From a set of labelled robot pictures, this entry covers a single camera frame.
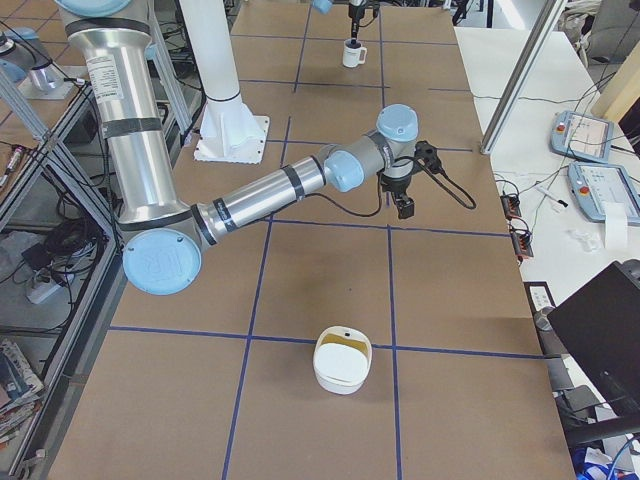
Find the teach pendant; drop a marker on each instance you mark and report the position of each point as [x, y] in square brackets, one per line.
[581, 136]
[593, 184]

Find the black marker pen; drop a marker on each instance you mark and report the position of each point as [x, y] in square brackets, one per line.
[547, 193]

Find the teach pendant near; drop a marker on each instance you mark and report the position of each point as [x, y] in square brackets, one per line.
[593, 184]

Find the black cable hub left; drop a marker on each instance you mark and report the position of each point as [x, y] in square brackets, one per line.
[511, 205]

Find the black cable hub right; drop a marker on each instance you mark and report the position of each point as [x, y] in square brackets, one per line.
[521, 241]

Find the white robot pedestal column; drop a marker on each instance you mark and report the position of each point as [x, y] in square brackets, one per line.
[209, 36]

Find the white cream plastic bin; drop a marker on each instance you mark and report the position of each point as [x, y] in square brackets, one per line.
[342, 359]

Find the white ribbed HOME mug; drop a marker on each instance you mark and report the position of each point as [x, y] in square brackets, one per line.
[354, 54]

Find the black cable hub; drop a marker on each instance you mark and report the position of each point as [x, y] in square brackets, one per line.
[521, 241]
[511, 205]

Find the teach pendant far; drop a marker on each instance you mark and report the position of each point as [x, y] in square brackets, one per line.
[581, 136]

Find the black monitor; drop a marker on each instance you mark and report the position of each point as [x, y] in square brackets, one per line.
[599, 327]

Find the grey aluminium frame post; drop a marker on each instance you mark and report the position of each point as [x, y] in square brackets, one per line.
[542, 28]

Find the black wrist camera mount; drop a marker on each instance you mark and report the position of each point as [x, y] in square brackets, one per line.
[426, 156]

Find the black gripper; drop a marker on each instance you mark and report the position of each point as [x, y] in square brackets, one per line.
[355, 13]
[394, 186]

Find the white pedestal base plate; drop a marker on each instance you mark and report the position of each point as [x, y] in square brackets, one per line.
[230, 141]

